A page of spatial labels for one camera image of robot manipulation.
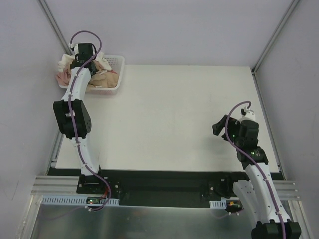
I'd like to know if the aluminium corner post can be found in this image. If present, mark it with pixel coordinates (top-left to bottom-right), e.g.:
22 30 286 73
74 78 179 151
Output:
37 0 71 54
251 0 301 75

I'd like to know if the right aluminium corner post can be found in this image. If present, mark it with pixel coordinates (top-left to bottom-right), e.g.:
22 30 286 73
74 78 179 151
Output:
251 0 301 75

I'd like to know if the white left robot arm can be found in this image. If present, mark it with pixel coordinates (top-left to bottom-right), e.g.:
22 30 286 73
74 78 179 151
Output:
53 43 106 194

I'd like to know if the white t shirt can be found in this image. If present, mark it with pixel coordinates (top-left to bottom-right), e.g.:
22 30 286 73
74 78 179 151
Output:
58 52 112 72

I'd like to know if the beige t shirt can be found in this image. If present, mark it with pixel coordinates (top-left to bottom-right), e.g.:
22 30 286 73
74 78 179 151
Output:
88 71 119 88

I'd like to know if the aluminium front rail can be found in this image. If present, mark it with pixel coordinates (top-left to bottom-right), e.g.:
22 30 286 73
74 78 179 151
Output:
31 175 301 201

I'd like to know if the left aluminium corner post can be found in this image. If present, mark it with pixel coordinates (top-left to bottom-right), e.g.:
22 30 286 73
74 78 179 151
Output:
37 0 71 54

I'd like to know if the white plastic laundry basket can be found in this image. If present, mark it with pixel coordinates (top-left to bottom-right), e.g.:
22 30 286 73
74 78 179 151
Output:
55 52 119 92

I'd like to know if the left aluminium table rail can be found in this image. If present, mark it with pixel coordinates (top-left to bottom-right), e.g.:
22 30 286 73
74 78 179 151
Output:
44 128 64 176

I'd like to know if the left white cable duct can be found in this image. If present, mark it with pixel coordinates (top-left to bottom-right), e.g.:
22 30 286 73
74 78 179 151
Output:
42 196 120 207

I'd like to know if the dusty pink t shirt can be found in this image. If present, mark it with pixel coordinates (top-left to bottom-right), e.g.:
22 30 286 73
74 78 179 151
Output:
55 71 71 86

